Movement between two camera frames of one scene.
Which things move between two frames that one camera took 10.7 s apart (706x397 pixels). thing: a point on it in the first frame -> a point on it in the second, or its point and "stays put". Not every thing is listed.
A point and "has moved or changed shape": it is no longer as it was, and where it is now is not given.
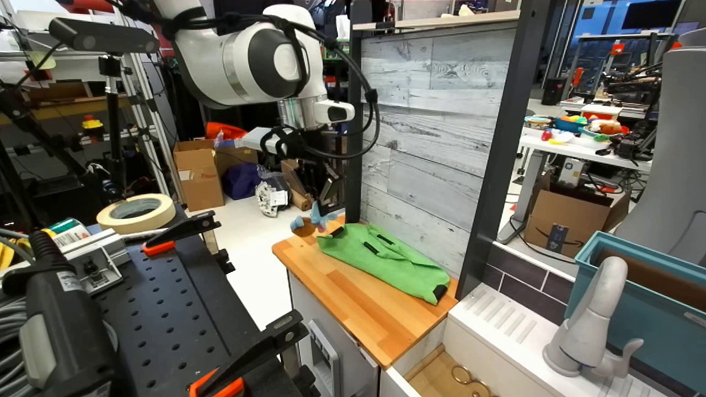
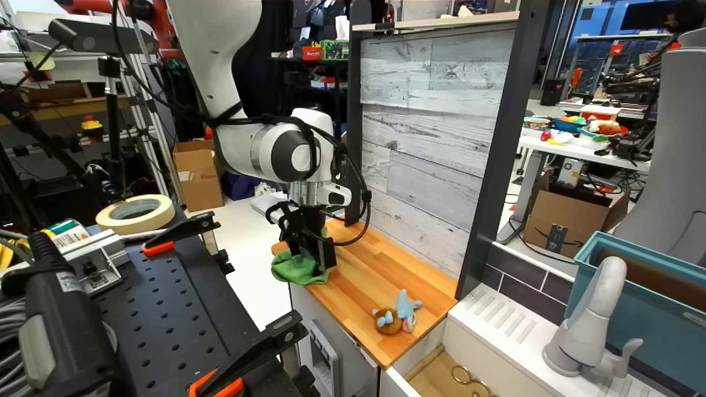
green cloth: (381, 254) -> (301, 269)
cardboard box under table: (560, 220) stays put
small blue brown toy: (317, 220) has moved or changed shape
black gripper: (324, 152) -> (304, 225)
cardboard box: (201, 169) stays put
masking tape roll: (137, 211) stays put
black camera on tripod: (101, 35) stays put
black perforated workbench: (175, 317) stays put
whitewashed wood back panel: (443, 97) stays put
